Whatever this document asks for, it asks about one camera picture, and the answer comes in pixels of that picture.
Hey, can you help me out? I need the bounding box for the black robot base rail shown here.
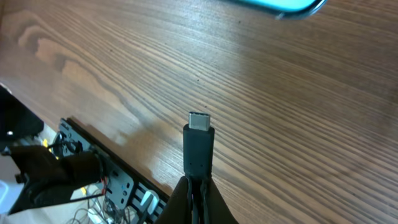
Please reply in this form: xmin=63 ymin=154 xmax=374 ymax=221
xmin=52 ymin=118 xmax=169 ymax=223

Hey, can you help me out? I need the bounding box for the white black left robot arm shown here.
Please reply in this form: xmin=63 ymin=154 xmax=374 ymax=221
xmin=1 ymin=145 xmax=105 ymax=215

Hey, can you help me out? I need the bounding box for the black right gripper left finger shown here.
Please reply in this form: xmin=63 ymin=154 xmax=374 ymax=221
xmin=155 ymin=176 xmax=193 ymax=224

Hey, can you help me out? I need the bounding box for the blue screen Galaxy smartphone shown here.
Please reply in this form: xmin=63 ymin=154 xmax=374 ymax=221
xmin=227 ymin=0 xmax=328 ymax=20

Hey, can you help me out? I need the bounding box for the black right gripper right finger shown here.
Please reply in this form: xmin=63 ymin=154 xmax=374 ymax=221
xmin=200 ymin=178 xmax=238 ymax=224

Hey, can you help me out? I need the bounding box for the black USB charging cable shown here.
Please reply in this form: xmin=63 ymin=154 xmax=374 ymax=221
xmin=182 ymin=111 xmax=216 ymax=224

